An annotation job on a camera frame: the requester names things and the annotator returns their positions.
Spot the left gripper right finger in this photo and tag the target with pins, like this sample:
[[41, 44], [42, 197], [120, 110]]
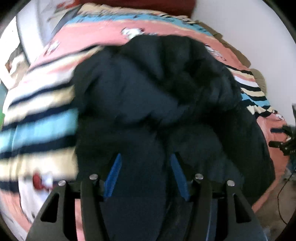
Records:
[[219, 211]]

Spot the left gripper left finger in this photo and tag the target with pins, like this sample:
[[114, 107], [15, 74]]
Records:
[[56, 218]]

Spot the dark navy puffer jacket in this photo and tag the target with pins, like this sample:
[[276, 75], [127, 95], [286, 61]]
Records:
[[153, 113]]

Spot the striped Hello Kitty blanket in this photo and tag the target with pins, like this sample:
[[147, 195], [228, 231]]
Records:
[[39, 134]]

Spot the green plastic chair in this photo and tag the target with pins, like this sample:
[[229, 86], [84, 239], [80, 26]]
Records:
[[1, 120]]

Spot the brown cardboard beside bed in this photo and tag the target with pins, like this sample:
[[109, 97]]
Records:
[[243, 59]]

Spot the dark red headboard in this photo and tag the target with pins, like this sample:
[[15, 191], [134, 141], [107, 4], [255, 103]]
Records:
[[172, 7]]

